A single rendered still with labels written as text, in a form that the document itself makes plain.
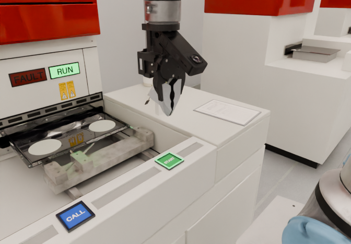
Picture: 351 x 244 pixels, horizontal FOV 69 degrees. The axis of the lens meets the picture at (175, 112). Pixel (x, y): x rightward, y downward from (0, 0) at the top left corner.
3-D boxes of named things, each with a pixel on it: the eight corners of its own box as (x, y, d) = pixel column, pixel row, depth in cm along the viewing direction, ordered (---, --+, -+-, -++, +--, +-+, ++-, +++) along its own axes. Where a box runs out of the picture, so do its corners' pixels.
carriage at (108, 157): (44, 182, 77) (42, 174, 76) (140, 138, 101) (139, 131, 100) (56, 195, 72) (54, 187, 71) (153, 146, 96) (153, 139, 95)
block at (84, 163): (71, 161, 81) (69, 153, 80) (81, 157, 84) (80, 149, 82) (83, 172, 76) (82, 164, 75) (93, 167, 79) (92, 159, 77)
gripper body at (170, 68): (161, 70, 65) (160, 20, 60) (186, 77, 60) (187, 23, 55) (137, 77, 60) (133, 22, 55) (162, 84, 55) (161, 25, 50)
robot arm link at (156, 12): (188, 0, 53) (159, 1, 48) (188, 24, 55) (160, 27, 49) (163, 0, 58) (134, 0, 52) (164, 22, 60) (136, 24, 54)
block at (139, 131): (132, 135, 97) (132, 128, 96) (139, 131, 100) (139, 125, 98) (146, 142, 92) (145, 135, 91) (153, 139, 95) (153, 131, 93)
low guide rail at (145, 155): (94, 129, 114) (94, 124, 113) (98, 128, 115) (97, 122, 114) (176, 181, 82) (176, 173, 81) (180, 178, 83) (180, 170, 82)
